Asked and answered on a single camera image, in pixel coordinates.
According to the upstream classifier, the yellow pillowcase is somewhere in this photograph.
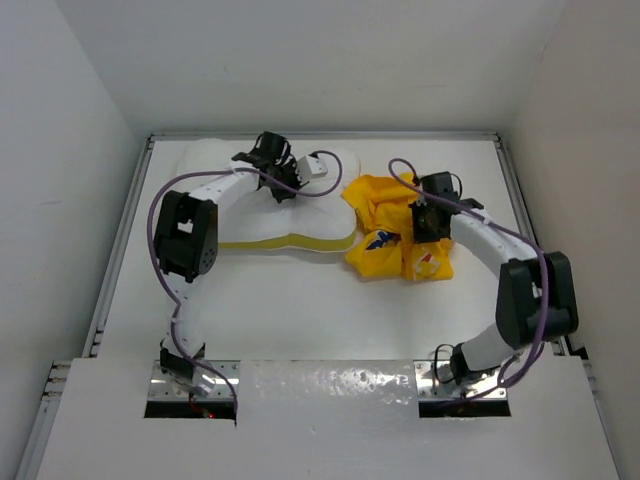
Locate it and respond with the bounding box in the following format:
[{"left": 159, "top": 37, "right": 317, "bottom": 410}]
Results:
[{"left": 342, "top": 175, "right": 454, "bottom": 281}]

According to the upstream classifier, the white pillow yellow edge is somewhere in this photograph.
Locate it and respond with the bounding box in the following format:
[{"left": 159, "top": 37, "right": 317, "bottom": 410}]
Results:
[{"left": 180, "top": 137, "right": 363, "bottom": 255}]

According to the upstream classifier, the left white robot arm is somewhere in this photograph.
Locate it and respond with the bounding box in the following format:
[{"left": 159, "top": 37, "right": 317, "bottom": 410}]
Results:
[{"left": 147, "top": 132, "right": 302, "bottom": 380}]

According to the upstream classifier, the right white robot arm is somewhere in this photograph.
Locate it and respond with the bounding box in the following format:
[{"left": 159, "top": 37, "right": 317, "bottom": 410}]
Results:
[{"left": 410, "top": 171, "right": 579, "bottom": 385}]

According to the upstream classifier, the white front cover board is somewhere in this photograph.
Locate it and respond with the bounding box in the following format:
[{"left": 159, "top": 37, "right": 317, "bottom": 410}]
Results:
[{"left": 38, "top": 358, "right": 617, "bottom": 479}]

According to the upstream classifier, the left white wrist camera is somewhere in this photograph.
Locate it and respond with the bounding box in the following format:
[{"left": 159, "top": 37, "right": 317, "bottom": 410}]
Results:
[{"left": 296, "top": 154, "right": 328, "bottom": 183}]

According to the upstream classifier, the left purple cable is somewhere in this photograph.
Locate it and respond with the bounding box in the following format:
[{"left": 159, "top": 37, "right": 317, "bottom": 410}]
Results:
[{"left": 145, "top": 149, "right": 344, "bottom": 419}]

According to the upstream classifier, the purple cable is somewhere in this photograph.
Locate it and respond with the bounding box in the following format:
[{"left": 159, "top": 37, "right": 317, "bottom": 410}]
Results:
[
  {"left": 145, "top": 149, "right": 344, "bottom": 419},
  {"left": 388, "top": 157, "right": 551, "bottom": 401}
]

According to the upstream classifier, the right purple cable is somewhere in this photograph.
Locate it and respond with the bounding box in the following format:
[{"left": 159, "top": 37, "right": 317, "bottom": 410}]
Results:
[{"left": 388, "top": 157, "right": 551, "bottom": 401}]

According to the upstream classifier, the aluminium table frame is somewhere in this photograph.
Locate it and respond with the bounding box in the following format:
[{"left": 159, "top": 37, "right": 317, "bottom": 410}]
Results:
[{"left": 18, "top": 134, "right": 593, "bottom": 479}]

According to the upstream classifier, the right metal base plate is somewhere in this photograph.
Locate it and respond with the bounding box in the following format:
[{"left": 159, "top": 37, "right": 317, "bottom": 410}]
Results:
[{"left": 414, "top": 360, "right": 507, "bottom": 402}]

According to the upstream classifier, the metal base plate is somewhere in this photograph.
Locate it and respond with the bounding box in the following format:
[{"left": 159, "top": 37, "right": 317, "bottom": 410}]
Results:
[
  {"left": 147, "top": 360, "right": 239, "bottom": 402},
  {"left": 414, "top": 360, "right": 507, "bottom": 402}
]

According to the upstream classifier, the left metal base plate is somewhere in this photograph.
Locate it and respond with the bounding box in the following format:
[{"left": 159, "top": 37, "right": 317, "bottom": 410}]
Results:
[{"left": 147, "top": 360, "right": 239, "bottom": 402}]

